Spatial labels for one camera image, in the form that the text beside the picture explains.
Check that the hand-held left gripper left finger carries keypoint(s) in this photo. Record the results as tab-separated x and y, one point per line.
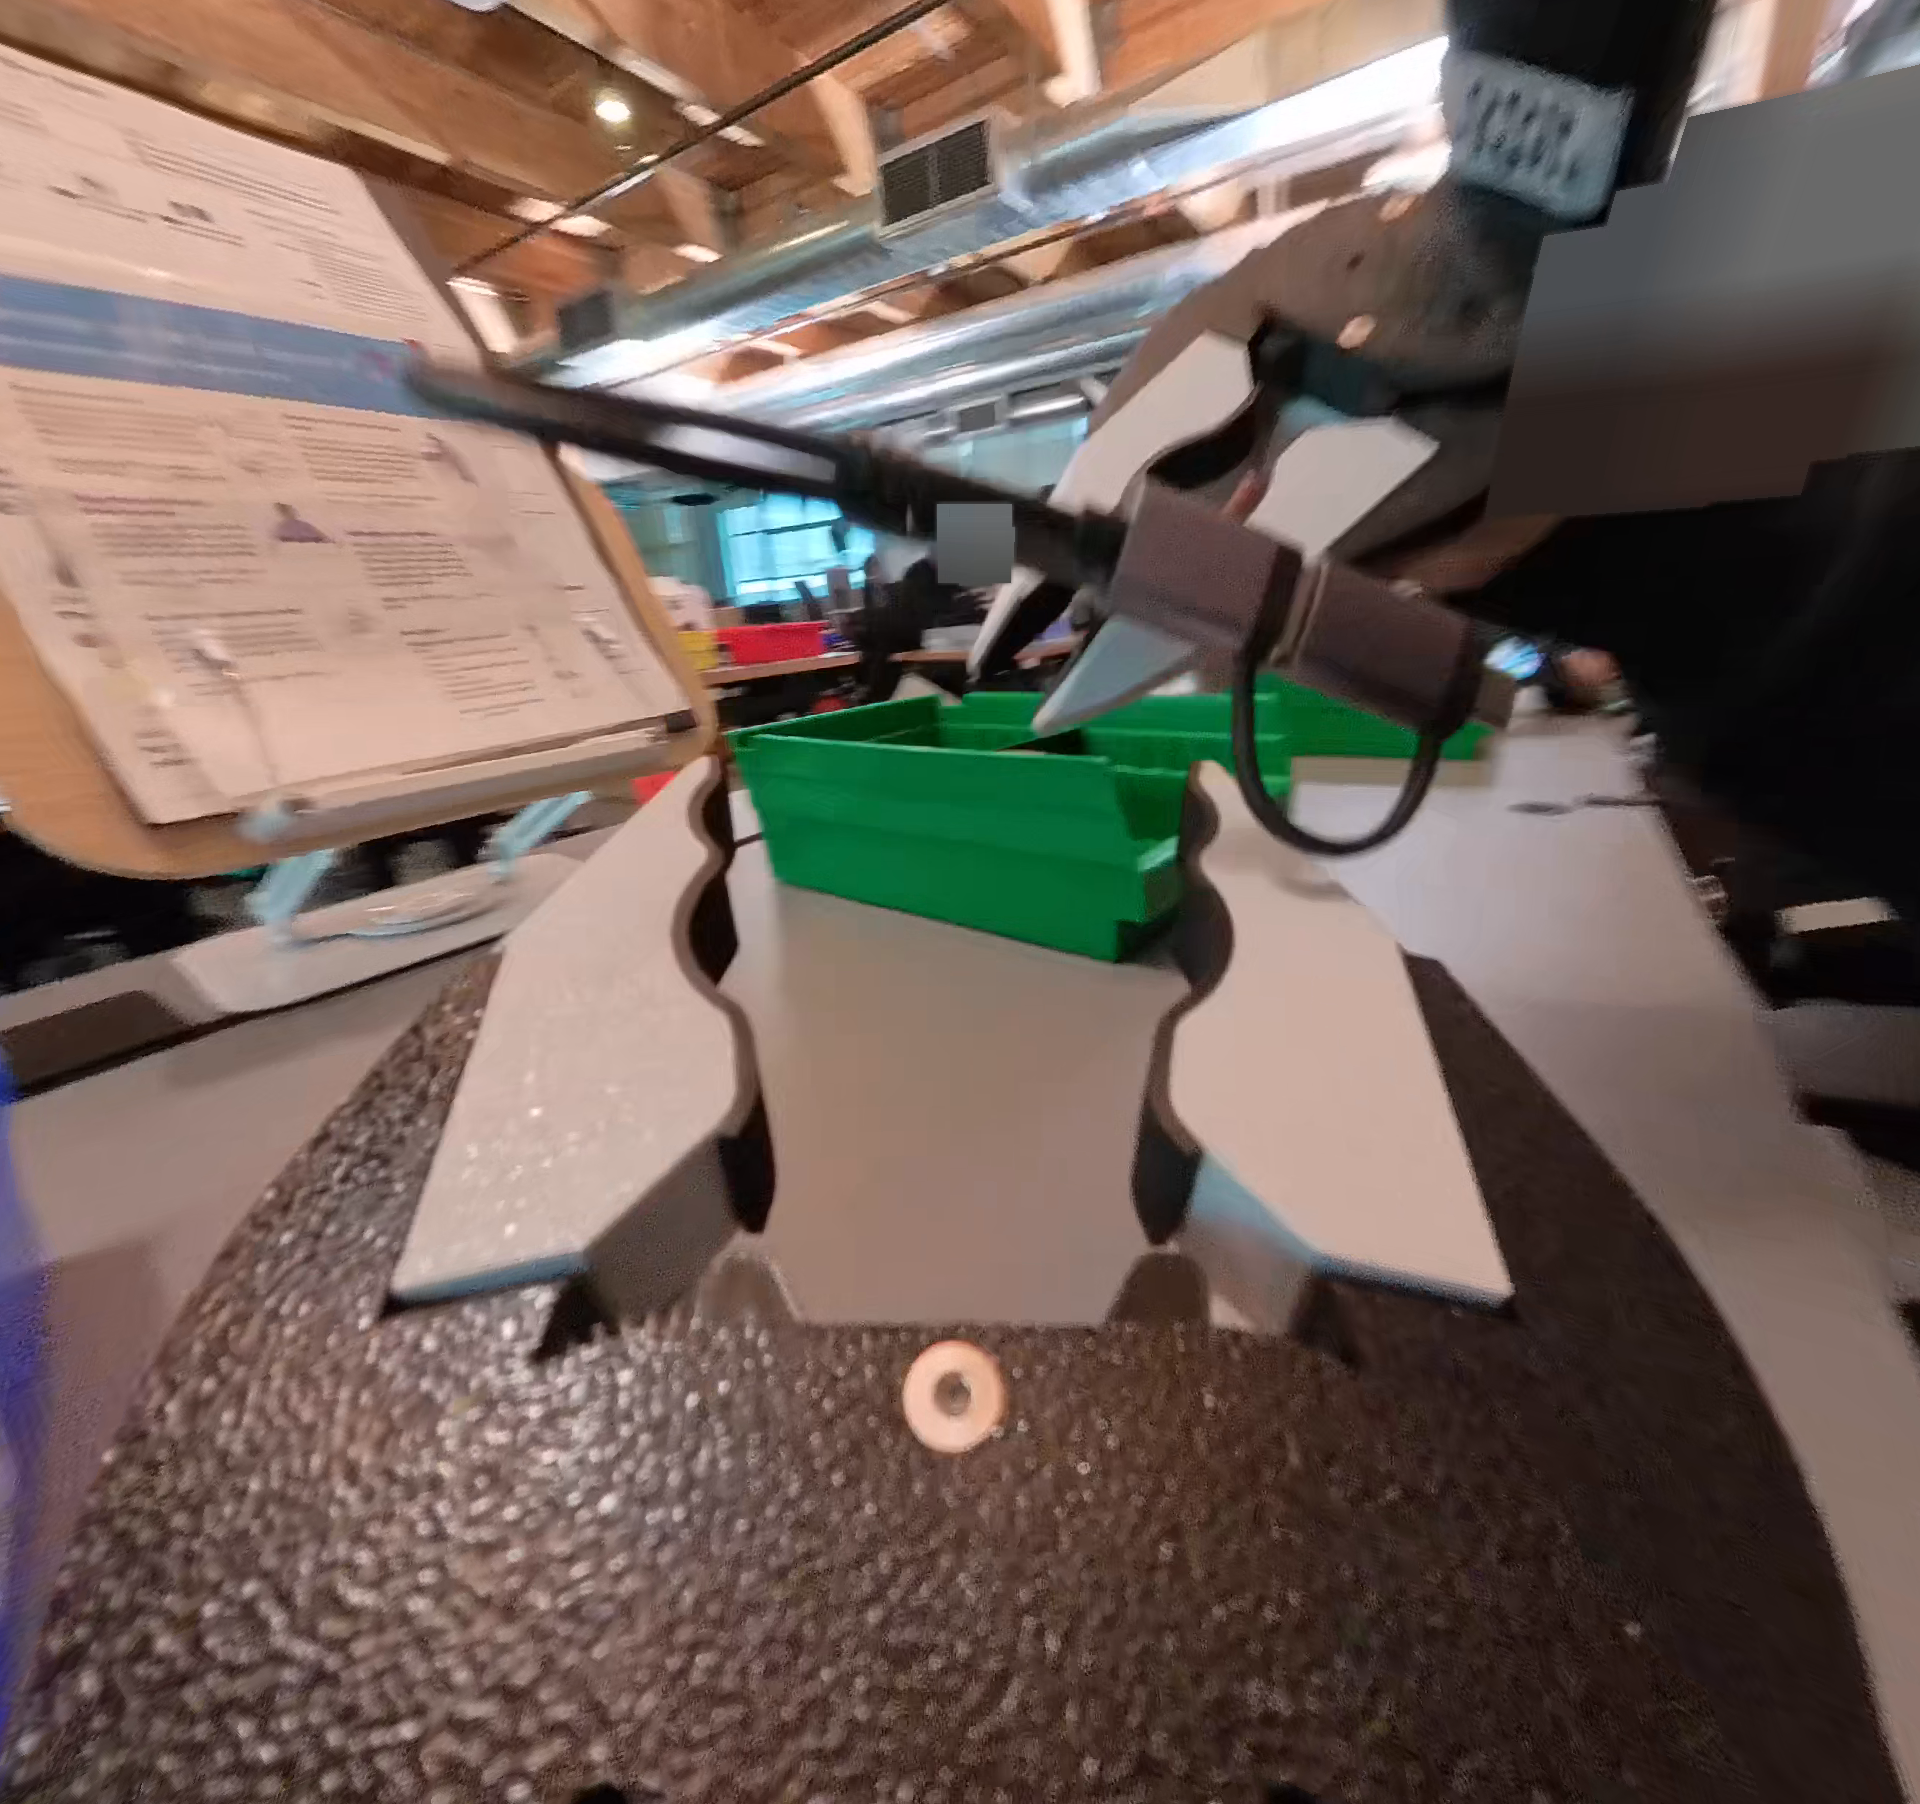
586	1086

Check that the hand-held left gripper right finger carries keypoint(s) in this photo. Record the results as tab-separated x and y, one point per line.
1334	1101

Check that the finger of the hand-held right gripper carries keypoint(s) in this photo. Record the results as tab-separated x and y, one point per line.
1358	476
1163	407

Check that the grey USB hub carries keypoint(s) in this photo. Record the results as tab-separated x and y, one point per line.
1199	576

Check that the green plastic bin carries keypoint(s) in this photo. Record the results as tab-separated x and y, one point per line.
930	812

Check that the blue plastic bin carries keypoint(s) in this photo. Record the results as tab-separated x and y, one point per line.
21	1307

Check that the grey desk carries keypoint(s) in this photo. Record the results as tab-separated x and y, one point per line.
961	1086

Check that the red plastic bin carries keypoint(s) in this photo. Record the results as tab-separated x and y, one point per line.
770	639

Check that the document stand with instruction sheet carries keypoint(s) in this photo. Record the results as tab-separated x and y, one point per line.
228	482

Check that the silver spiral duct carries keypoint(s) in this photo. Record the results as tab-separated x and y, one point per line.
978	342

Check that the silver duct with vent grilles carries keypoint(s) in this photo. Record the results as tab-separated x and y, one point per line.
961	177

